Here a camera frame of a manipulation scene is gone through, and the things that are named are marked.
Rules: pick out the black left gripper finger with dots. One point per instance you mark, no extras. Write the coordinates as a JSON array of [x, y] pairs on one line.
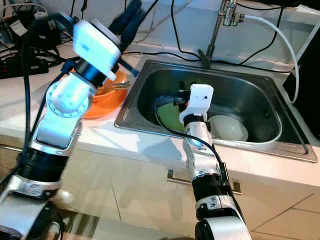
[[136, 29], [132, 12]]

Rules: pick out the orange bowl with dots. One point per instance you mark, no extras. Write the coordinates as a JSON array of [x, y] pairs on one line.
[[107, 77]]

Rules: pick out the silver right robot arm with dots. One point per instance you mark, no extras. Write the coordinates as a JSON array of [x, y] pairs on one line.
[[200, 160]]

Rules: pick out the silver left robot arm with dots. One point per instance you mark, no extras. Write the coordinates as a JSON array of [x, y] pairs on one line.
[[60, 125]]

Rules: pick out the white bowl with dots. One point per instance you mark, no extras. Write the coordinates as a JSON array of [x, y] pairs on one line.
[[230, 129]]

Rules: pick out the stainless steel sink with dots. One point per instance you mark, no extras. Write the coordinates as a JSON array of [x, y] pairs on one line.
[[255, 100]]

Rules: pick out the metal faucet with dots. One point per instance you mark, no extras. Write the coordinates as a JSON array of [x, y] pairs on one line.
[[215, 35]]

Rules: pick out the large black power adapter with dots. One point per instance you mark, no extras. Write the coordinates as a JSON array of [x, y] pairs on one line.
[[37, 32]]

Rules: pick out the black power strip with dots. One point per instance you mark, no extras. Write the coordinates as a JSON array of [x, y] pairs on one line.
[[25, 65]]

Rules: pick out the black appliance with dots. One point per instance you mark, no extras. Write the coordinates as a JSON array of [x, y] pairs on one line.
[[305, 90]]

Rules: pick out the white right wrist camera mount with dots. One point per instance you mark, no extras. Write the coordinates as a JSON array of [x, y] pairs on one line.
[[200, 100]]

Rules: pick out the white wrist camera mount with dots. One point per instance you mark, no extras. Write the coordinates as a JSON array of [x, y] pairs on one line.
[[200, 100], [95, 45]]

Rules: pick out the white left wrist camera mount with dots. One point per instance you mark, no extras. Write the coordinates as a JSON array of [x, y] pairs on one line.
[[95, 45]]

